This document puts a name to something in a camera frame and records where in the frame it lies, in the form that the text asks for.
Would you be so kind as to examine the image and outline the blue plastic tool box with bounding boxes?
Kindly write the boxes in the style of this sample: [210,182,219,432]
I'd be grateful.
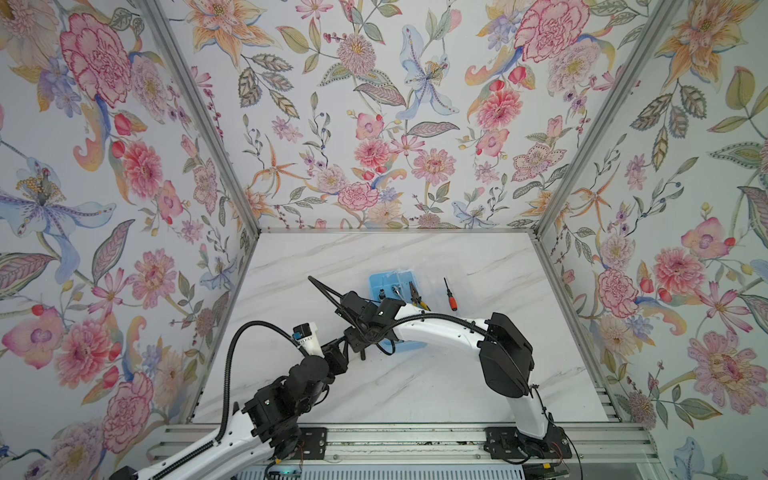
[367,268,475,354]

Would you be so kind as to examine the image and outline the yellow handled pliers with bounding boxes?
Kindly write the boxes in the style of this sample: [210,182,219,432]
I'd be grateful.
[409,282,430,311]

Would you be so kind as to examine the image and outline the red handled screwdriver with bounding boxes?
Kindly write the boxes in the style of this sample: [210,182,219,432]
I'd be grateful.
[443,278,458,312]

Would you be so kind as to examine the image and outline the green handled ratchet wrench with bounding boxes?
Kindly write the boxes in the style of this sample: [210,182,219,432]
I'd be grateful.
[392,285,406,302]

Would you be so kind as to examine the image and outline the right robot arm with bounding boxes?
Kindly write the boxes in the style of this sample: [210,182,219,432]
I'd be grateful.
[335,292,550,441]

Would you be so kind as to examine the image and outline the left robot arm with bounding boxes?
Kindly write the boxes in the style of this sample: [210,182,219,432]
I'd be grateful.
[111,339,348,479]

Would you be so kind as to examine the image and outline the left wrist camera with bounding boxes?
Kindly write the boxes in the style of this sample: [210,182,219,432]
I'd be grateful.
[293,322,323,357]

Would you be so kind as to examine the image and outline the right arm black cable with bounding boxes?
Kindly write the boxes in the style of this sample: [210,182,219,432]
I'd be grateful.
[307,275,532,385]

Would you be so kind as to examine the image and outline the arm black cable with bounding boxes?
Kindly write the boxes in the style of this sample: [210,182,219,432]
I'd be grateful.
[149,320,307,480]
[307,275,532,385]

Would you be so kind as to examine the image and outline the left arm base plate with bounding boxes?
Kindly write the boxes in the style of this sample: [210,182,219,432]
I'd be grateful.
[242,426,329,462]

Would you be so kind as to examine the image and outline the aluminium front rail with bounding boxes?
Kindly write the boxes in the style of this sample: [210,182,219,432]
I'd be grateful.
[146,422,661,466]

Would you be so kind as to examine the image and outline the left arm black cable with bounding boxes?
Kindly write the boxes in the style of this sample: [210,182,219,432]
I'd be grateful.
[149,320,307,480]

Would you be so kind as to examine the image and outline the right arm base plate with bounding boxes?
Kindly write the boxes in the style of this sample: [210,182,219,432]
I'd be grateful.
[484,426,573,461]

